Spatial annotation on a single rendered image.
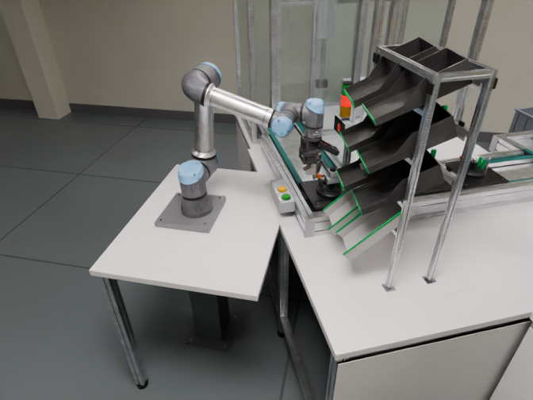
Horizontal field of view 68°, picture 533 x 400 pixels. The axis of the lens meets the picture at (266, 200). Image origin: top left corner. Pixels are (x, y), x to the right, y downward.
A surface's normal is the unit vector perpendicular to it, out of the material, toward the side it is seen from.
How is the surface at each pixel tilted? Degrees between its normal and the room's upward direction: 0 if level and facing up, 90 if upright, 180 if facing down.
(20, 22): 90
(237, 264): 0
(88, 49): 90
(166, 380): 0
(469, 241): 0
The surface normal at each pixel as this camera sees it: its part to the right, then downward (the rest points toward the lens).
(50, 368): -0.01, -0.83
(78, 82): -0.21, 0.55
